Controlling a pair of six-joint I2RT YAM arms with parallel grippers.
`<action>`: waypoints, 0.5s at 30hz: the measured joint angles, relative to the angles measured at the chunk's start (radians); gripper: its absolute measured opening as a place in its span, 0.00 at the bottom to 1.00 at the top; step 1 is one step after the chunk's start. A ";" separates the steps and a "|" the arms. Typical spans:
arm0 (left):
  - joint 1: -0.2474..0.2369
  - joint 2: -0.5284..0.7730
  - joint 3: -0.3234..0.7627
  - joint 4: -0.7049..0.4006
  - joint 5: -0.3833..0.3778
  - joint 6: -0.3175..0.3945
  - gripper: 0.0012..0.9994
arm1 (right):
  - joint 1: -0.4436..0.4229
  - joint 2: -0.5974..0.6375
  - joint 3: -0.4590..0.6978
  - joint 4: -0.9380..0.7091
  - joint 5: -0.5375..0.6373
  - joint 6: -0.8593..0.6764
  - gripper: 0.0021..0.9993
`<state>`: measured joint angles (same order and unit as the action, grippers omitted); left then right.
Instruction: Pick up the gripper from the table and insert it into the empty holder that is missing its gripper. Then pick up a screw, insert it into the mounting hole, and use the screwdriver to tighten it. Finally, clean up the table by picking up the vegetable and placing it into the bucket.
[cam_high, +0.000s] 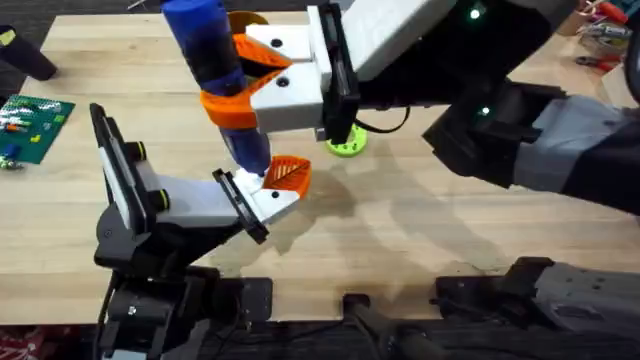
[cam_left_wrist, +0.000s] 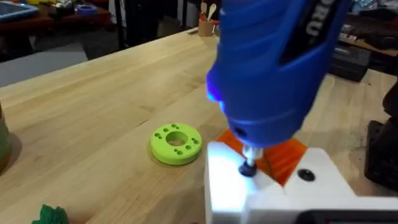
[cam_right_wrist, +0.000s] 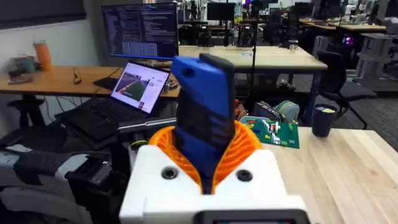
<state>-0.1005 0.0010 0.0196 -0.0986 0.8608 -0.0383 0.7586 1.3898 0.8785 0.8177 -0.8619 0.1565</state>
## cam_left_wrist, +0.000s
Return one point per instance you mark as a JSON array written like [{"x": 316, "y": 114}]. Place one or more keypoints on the white orange left gripper left finger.
[{"x": 224, "y": 180}]

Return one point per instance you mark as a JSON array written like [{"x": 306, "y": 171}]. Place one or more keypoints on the white orange left gripper right finger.
[{"x": 323, "y": 183}]

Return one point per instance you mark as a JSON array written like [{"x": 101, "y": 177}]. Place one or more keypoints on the small black screw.
[{"x": 247, "y": 170}]

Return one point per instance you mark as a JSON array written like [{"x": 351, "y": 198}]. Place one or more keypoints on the blue electric screwdriver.
[{"x": 264, "y": 77}]

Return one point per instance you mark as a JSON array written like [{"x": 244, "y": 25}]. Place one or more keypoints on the green toy vegetable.
[{"x": 51, "y": 216}]

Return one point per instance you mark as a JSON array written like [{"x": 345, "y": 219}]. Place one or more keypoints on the green disc with holes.
[{"x": 161, "y": 149}]

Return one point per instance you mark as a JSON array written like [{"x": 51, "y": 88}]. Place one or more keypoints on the black box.
[{"x": 349, "y": 63}]

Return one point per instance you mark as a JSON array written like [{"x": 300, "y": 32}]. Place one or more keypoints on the wooden utensil cup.
[{"x": 206, "y": 28}]

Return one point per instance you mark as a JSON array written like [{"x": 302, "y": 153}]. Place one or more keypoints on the wooden spoon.
[{"x": 211, "y": 11}]

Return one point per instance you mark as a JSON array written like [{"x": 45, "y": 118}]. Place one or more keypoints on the toy tub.
[{"x": 3, "y": 143}]

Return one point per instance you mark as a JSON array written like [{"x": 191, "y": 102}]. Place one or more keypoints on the blue tray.
[{"x": 15, "y": 11}]

